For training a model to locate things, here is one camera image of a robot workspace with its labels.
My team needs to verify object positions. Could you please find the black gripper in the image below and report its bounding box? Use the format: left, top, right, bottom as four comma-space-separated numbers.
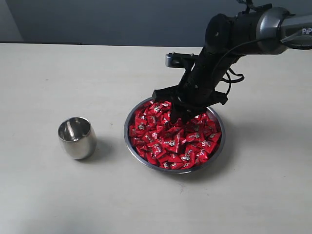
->
152, 55, 228, 123

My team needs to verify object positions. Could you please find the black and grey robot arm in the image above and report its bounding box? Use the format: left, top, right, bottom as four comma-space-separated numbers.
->
153, 0, 312, 123

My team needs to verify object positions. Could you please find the pile of red wrapped candies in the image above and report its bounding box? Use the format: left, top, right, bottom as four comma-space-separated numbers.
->
128, 100, 223, 170

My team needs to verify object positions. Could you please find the stainless steel bowl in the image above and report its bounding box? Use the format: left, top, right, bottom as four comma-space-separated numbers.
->
123, 97, 225, 175

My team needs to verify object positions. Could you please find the stainless steel cup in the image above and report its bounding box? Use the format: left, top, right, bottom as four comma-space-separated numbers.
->
58, 117, 97, 160

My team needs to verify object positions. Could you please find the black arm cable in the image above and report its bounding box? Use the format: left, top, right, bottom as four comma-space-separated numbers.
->
212, 36, 283, 96

